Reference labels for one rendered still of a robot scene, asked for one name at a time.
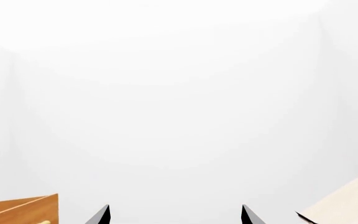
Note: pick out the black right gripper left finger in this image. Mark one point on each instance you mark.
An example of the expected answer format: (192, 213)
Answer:
(101, 217)

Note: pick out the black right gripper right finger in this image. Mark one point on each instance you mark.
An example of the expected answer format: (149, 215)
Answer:
(250, 217)

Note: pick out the cream drawer knob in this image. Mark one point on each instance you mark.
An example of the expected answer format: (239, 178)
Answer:
(45, 222)

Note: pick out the orange wooden cabinet drawer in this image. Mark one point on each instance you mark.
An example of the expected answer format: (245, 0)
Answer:
(20, 210)

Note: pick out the light beige wooden board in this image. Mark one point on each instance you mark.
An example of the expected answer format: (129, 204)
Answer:
(343, 205)

